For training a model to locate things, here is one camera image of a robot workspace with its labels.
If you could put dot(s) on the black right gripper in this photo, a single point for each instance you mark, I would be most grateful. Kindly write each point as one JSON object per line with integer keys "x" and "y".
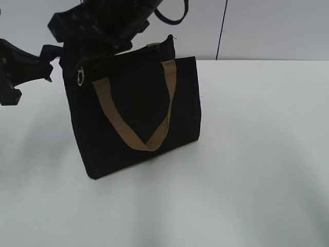
{"x": 108, "y": 21}

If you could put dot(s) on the black canvas tote bag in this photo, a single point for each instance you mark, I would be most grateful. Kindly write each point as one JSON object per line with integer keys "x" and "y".
{"x": 132, "y": 107}

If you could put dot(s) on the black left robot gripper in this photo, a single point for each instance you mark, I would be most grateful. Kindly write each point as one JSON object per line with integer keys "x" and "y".
{"x": 18, "y": 67}

